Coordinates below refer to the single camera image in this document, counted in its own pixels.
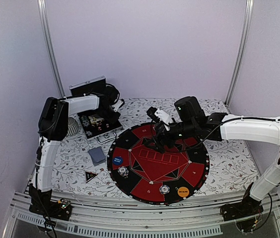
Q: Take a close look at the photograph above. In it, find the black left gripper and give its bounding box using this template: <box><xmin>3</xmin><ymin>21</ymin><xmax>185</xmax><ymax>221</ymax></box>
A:
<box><xmin>99</xmin><ymin>105</ymin><xmax>121</xmax><ymax>124</ymax></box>

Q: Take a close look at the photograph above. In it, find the aluminium poker chip case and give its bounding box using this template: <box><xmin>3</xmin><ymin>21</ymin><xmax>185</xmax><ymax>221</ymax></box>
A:
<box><xmin>69</xmin><ymin>76</ymin><xmax>125</xmax><ymax>144</ymax></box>

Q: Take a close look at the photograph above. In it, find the round red black poker mat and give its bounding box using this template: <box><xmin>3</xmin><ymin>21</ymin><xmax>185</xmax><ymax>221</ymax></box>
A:
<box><xmin>107</xmin><ymin>123</ymin><xmax>210</xmax><ymax>205</ymax></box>

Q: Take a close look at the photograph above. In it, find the red dice set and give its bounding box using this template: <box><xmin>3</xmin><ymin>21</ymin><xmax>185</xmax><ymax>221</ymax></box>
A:
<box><xmin>94</xmin><ymin>120</ymin><xmax>110</xmax><ymax>131</ymax></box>

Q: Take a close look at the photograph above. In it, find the orange big blind button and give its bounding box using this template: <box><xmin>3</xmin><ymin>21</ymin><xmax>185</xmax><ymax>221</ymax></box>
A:
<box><xmin>177</xmin><ymin>186</ymin><xmax>190</xmax><ymax>198</ymax></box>

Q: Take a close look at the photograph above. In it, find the right aluminium frame post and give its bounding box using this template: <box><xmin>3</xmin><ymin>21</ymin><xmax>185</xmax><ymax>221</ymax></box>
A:
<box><xmin>224</xmin><ymin>0</ymin><xmax>254</xmax><ymax>108</ymax></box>

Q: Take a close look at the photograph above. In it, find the striped grey cup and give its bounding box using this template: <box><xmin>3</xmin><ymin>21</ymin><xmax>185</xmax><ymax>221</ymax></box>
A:
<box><xmin>67</xmin><ymin>117</ymin><xmax>79</xmax><ymax>136</ymax></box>

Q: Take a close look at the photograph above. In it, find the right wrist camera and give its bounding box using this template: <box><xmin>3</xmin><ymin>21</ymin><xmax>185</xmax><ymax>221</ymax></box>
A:
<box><xmin>146</xmin><ymin>107</ymin><xmax>173</xmax><ymax>131</ymax></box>

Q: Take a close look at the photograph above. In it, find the aluminium frame post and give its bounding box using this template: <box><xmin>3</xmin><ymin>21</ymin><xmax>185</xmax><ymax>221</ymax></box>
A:
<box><xmin>224</xmin><ymin>0</ymin><xmax>254</xmax><ymax>108</ymax></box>
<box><xmin>37</xmin><ymin>0</ymin><xmax>66</xmax><ymax>98</ymax></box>

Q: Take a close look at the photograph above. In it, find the left poker chip row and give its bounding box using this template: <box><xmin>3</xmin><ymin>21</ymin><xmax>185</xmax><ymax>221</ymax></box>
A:
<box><xmin>79</xmin><ymin>115</ymin><xmax>90</xmax><ymax>130</ymax></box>

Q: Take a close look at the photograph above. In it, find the blue small blind button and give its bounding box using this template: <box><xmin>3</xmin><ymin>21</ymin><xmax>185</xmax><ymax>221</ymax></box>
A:
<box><xmin>112</xmin><ymin>156</ymin><xmax>123</xmax><ymax>166</ymax></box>

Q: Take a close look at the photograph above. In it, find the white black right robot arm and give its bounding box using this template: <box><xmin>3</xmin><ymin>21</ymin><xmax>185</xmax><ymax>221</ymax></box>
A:
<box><xmin>205</xmin><ymin>140</ymin><xmax>280</xmax><ymax>216</ymax></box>

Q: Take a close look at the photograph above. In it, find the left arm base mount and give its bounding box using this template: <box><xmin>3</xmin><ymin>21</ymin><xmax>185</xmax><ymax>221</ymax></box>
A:
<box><xmin>29</xmin><ymin>184</ymin><xmax>72</xmax><ymax>221</ymax></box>

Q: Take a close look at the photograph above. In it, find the left aluminium frame post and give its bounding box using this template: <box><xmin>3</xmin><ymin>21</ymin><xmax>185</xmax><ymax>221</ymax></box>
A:
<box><xmin>37</xmin><ymin>0</ymin><xmax>66</xmax><ymax>98</ymax></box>

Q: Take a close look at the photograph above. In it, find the poker chip stack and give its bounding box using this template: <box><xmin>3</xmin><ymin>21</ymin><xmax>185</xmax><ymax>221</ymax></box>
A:
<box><xmin>159</xmin><ymin>184</ymin><xmax>170</xmax><ymax>195</ymax></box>
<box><xmin>117</xmin><ymin>166</ymin><xmax>129</xmax><ymax>177</ymax></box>

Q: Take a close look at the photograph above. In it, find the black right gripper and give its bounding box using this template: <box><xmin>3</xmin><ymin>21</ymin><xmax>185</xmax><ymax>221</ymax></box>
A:
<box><xmin>144</xmin><ymin>119</ymin><xmax>198</xmax><ymax>153</ymax></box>

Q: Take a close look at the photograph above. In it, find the aluminium front rail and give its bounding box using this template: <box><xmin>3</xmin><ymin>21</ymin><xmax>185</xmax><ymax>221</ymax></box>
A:
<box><xmin>0</xmin><ymin>192</ymin><xmax>280</xmax><ymax>238</ymax></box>

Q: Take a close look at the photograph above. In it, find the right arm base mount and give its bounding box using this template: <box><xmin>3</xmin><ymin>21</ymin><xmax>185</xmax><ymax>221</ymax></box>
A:
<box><xmin>220</xmin><ymin>196</ymin><xmax>263</xmax><ymax>233</ymax></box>

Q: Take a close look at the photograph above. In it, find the loose poker chip in case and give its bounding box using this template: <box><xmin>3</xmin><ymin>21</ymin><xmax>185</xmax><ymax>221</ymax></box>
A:
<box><xmin>85</xmin><ymin>131</ymin><xmax>93</xmax><ymax>138</ymax></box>

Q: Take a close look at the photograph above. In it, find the black triangular card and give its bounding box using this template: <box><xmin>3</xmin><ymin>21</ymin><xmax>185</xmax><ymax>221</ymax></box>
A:
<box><xmin>84</xmin><ymin>172</ymin><xmax>97</xmax><ymax>183</ymax></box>

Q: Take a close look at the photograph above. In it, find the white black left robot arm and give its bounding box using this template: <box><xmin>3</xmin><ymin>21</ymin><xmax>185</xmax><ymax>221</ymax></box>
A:
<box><xmin>30</xmin><ymin>83</ymin><xmax>125</xmax><ymax>215</ymax></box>

